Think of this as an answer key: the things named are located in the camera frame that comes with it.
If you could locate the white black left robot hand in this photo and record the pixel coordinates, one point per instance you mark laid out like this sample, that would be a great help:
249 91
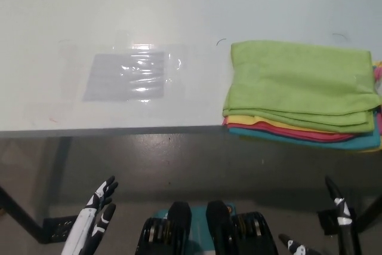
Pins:
82 225

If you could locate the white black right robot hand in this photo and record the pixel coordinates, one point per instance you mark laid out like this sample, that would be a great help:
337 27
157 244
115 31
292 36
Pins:
343 213

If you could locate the green microfibre cloth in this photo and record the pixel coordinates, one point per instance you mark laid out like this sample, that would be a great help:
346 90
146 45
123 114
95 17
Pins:
298 79

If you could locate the black leg foot plate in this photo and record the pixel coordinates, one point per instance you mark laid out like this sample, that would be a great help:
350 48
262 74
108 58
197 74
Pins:
58 229

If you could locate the black table leg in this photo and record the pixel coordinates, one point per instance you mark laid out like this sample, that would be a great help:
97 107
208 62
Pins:
370 211
19 216

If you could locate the clear plastic film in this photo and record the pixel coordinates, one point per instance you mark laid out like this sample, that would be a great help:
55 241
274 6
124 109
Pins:
174 68

